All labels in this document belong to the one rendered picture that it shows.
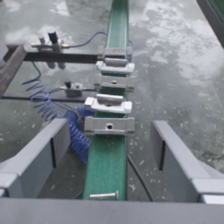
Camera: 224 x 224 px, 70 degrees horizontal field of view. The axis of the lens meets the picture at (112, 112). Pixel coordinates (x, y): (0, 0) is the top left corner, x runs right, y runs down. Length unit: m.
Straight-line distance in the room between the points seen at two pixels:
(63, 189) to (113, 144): 0.92
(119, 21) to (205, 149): 1.06
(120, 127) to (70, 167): 0.94
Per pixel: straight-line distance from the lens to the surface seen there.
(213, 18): 0.45
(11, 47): 0.82
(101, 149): 0.15
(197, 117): 1.36
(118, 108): 0.17
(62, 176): 1.08
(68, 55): 0.76
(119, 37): 0.29
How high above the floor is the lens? 1.01
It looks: 55 degrees down
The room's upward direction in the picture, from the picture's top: straight up
